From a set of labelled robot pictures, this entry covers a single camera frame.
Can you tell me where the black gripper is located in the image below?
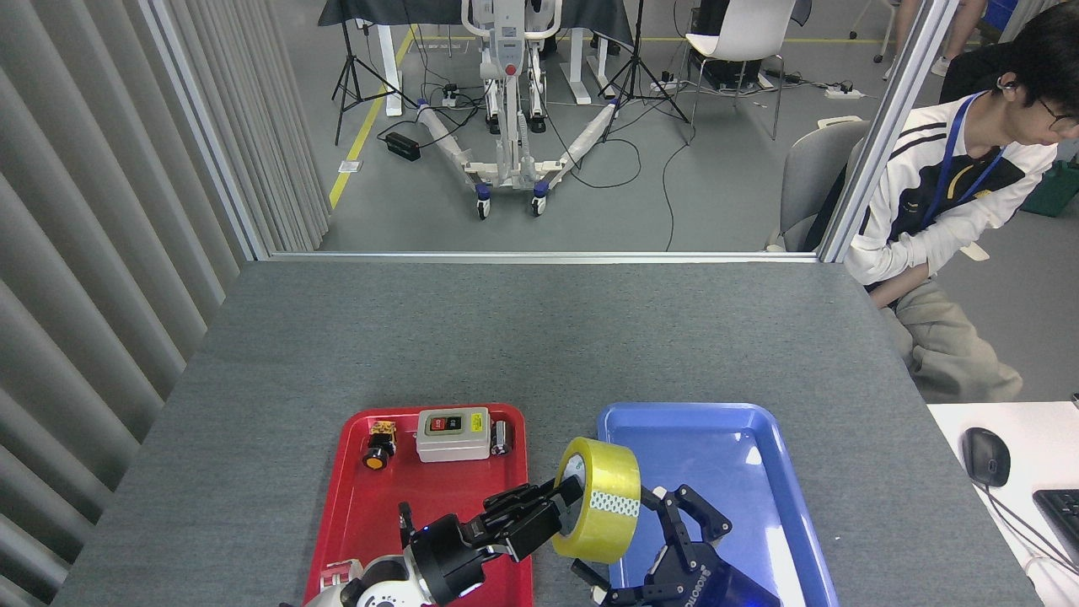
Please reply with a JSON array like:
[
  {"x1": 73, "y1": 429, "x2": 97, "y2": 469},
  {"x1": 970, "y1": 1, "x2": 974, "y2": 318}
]
[
  {"x1": 403, "y1": 475, "x2": 585, "y2": 605},
  {"x1": 572, "y1": 484, "x2": 786, "y2": 607}
]

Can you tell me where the yellow tape roll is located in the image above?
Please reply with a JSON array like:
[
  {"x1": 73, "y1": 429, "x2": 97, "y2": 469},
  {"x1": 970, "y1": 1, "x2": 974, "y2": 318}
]
[{"x1": 552, "y1": 436, "x2": 641, "y2": 564}]

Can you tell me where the blue plastic tray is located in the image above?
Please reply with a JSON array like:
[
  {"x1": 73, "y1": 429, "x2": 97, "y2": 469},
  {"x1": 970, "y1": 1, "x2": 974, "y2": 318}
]
[{"x1": 597, "y1": 402, "x2": 840, "y2": 607}]

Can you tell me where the red plastic tray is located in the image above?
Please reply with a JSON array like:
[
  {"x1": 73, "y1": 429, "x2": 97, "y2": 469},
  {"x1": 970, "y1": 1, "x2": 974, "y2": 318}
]
[{"x1": 303, "y1": 403, "x2": 534, "y2": 607}]

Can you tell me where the yellow black push button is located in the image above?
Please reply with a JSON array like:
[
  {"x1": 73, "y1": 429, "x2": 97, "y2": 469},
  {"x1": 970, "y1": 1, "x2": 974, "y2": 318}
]
[{"x1": 362, "y1": 421, "x2": 398, "y2": 471}]

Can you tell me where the white red circuit breaker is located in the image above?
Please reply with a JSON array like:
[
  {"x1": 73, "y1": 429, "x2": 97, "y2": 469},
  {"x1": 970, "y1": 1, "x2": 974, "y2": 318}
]
[{"x1": 319, "y1": 560, "x2": 365, "y2": 593}]

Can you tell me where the black computer mouse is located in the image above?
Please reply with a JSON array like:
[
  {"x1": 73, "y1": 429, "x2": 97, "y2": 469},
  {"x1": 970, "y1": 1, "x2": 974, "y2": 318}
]
[{"x1": 962, "y1": 427, "x2": 1012, "y2": 488}]

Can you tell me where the white desk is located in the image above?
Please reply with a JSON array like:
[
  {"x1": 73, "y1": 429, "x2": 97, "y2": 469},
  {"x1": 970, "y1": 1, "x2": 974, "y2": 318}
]
[{"x1": 927, "y1": 401, "x2": 1079, "y2": 607}]

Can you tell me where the black keyboard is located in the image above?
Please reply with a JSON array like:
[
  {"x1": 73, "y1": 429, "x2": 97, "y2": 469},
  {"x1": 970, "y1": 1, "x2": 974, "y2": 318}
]
[{"x1": 1033, "y1": 489, "x2": 1079, "y2": 564}]

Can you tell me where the grey chair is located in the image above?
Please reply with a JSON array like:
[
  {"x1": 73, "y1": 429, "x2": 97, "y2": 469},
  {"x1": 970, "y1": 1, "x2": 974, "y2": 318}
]
[{"x1": 765, "y1": 118, "x2": 873, "y2": 252}]

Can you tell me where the white stand on wheels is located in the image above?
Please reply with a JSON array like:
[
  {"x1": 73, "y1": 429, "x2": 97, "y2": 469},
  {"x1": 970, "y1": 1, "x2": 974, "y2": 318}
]
[{"x1": 416, "y1": 0, "x2": 629, "y2": 220}]

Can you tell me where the person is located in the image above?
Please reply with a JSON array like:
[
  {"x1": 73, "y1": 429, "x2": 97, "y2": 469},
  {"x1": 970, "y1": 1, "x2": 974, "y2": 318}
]
[
  {"x1": 883, "y1": 0, "x2": 987, "y2": 81},
  {"x1": 843, "y1": 4, "x2": 1079, "y2": 404}
]

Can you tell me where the black tripod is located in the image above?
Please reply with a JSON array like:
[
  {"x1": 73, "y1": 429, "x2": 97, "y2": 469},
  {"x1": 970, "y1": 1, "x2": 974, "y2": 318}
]
[
  {"x1": 600, "y1": 0, "x2": 692, "y2": 142},
  {"x1": 331, "y1": 0, "x2": 420, "y2": 146}
]

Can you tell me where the black computer case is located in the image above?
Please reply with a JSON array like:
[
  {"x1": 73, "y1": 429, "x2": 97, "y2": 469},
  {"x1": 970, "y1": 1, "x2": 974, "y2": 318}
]
[{"x1": 691, "y1": 0, "x2": 764, "y2": 89}]

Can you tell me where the white chair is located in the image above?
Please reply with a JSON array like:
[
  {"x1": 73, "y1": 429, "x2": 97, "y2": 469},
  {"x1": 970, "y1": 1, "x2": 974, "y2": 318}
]
[{"x1": 679, "y1": 0, "x2": 797, "y2": 142}]

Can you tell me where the green bin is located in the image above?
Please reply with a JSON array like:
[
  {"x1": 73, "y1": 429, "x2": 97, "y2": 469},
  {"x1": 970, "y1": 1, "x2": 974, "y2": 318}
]
[{"x1": 1022, "y1": 160, "x2": 1079, "y2": 218}]

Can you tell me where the black chair back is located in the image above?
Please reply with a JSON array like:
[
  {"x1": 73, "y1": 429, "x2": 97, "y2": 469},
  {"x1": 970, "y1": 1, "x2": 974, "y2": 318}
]
[{"x1": 938, "y1": 40, "x2": 1025, "y2": 106}]

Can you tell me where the grey switch box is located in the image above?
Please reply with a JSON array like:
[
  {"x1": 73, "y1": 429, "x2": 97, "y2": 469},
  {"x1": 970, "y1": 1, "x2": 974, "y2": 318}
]
[{"x1": 416, "y1": 407, "x2": 492, "y2": 463}]

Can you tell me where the silver frame rail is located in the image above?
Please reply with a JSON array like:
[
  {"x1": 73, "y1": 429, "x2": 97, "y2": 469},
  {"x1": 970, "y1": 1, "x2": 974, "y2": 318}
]
[{"x1": 268, "y1": 250, "x2": 823, "y2": 264}]

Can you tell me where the black floor cable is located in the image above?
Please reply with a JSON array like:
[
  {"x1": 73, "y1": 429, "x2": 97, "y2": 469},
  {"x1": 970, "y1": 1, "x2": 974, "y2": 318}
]
[{"x1": 662, "y1": 126, "x2": 696, "y2": 252}]

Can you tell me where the black mouse cable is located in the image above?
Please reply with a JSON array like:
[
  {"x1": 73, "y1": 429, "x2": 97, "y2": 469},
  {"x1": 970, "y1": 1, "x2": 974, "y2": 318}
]
[{"x1": 982, "y1": 485, "x2": 1079, "y2": 576}]

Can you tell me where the silver post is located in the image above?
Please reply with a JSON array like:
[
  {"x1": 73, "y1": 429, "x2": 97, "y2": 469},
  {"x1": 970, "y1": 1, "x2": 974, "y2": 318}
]
[
  {"x1": 818, "y1": 0, "x2": 962, "y2": 264},
  {"x1": 139, "y1": 0, "x2": 271, "y2": 262}
]

